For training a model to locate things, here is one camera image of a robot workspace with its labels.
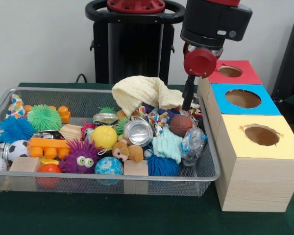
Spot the red orange ball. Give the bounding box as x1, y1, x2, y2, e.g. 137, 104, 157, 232
38, 163, 62, 188

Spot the blue spiky rubber ball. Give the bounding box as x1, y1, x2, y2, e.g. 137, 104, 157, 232
0, 116, 36, 143

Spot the purple spiky ball with eyes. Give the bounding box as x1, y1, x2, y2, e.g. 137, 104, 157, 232
58, 139, 103, 174

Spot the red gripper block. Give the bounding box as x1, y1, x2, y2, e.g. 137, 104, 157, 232
182, 43, 218, 111

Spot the green spiky ball with eyes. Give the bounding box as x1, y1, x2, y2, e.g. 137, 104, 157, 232
27, 104, 62, 132

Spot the orange toy building brick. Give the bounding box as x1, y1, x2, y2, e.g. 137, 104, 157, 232
26, 137, 71, 159

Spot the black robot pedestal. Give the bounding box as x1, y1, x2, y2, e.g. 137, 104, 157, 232
85, 0, 187, 85

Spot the blue white patterned ball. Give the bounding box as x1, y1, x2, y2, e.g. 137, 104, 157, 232
95, 156, 124, 176

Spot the wooden box with three holes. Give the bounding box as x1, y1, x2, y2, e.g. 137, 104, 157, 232
197, 59, 294, 212

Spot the brown toy football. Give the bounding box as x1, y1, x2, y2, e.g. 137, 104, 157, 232
170, 115, 193, 137

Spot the shallow silver mesh bin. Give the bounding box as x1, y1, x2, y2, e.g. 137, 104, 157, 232
0, 87, 221, 197

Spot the black looped cable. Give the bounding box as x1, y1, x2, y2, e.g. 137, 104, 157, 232
75, 73, 88, 84

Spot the dark green table cloth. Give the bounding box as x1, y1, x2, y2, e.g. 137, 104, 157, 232
0, 82, 294, 235

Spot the black upright panel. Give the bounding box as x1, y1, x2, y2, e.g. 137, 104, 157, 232
271, 16, 294, 98

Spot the smooth yellow ball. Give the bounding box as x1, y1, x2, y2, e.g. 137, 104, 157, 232
91, 125, 119, 149

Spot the cream knitted cloth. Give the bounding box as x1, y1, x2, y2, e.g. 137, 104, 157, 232
111, 75, 200, 116

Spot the crushed clear plastic bottle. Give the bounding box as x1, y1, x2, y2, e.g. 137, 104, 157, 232
180, 127, 208, 166

